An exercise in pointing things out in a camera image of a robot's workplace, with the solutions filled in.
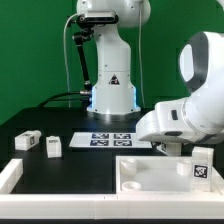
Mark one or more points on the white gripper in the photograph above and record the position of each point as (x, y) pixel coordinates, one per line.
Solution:
(168, 123)

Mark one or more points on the white square table top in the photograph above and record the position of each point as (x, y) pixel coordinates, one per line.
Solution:
(166, 174)

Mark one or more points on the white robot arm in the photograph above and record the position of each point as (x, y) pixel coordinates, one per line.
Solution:
(164, 54)

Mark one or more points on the white marker tag sheet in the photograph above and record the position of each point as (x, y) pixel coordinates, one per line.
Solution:
(106, 139)

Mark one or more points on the white U-shaped obstacle fence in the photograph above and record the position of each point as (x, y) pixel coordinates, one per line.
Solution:
(120, 205)

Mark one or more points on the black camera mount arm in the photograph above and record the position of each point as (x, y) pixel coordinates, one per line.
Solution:
(80, 38)

